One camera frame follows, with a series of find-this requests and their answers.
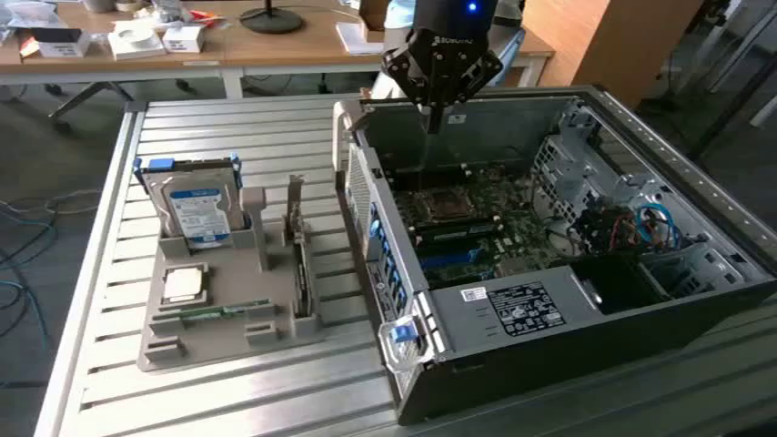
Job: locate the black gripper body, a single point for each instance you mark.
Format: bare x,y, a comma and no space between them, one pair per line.
449,27

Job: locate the graphics card with metal bracket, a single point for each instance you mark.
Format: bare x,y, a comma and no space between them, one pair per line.
301,273

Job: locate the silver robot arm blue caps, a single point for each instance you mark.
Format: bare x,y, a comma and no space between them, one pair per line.
513,54

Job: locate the white paper stack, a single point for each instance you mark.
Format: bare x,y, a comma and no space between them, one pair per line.
357,38

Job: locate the brown cardboard box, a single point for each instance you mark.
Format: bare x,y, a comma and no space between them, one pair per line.
372,13

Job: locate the wooden office desk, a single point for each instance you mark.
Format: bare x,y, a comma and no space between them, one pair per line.
291,45

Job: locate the wooden cabinet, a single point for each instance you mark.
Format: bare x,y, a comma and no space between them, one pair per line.
607,45

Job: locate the black round lamp base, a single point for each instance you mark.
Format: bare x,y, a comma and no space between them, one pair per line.
269,23

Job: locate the metal CPU socket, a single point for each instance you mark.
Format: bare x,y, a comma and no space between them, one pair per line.
445,205

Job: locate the orange red packets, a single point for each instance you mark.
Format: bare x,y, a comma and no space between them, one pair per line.
207,18

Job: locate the green motherboard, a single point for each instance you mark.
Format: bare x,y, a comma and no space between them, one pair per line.
516,227

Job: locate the black RAM stick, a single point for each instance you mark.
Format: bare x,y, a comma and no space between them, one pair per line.
461,232

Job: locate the small white labelled box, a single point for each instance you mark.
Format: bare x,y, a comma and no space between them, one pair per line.
183,40

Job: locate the clear parts packet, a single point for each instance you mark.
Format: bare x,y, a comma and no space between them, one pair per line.
165,10

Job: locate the blue expansion slot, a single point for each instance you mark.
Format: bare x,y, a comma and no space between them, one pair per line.
449,260

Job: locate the white tape roll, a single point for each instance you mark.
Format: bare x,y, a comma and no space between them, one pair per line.
140,38

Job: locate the flat white box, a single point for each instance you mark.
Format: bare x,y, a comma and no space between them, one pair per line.
136,53

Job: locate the hard disk with blue caddy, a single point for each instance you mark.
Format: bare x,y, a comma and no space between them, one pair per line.
195,209

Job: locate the beige tape roll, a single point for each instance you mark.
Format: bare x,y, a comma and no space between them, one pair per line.
128,5

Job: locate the white table leg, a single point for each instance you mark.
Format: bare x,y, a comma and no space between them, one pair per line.
765,111

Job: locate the grey cup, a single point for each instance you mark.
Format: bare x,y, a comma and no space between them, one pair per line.
99,5

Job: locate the grey plastic parts rack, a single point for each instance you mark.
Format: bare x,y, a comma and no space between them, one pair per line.
243,282

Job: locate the grey power supply unit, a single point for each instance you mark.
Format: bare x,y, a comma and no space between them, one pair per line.
485,318

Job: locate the white box with label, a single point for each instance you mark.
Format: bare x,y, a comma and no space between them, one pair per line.
64,49

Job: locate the silver disk bay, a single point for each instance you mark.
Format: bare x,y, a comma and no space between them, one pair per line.
699,268

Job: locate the blue release latch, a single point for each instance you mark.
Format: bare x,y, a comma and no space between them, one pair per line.
401,331

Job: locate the black flat device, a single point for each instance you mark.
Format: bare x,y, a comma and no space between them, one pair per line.
56,35

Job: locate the silver CPU chip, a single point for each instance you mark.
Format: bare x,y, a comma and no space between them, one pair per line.
181,284

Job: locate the green RAM stick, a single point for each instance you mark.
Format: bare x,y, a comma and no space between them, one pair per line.
212,311

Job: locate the orange packet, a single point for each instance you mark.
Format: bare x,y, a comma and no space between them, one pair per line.
27,47

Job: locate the clear plastic bag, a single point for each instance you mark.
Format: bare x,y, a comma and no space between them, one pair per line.
31,13

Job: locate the open black PC case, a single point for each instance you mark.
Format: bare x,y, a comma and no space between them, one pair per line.
547,364

